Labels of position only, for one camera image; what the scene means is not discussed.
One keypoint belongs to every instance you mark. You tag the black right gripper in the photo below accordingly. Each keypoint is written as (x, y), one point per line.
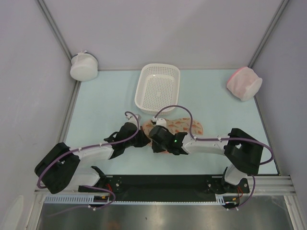
(155, 149)

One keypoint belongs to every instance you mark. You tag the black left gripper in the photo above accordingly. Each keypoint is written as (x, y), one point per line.
(143, 139)

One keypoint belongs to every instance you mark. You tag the floral mesh laundry bag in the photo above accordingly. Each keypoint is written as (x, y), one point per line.
(176, 125)

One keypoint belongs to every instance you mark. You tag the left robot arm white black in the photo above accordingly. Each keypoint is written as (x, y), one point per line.
(57, 169)

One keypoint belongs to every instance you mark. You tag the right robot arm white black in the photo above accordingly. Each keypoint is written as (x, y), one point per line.
(243, 151)

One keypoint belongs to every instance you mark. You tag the white round mesh laundry bag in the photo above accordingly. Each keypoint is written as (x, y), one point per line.
(84, 66)

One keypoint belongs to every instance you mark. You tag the pink round mesh laundry bag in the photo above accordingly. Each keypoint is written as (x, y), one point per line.
(244, 83)

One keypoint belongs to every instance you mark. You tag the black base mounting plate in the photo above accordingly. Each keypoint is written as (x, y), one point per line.
(205, 183)

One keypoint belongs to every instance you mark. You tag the white perforated plastic basket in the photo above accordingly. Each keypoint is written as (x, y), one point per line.
(158, 86)

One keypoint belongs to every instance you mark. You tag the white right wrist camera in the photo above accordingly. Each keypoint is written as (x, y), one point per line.
(159, 122)

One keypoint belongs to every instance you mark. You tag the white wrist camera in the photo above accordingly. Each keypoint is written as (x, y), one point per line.
(135, 119)
(159, 122)

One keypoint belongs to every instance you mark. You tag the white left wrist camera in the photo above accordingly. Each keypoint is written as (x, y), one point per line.
(135, 119)

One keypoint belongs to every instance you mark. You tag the white slotted cable duct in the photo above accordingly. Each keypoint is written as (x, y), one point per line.
(185, 199)

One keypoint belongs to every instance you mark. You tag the aluminium front frame rail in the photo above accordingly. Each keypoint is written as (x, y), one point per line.
(279, 185)

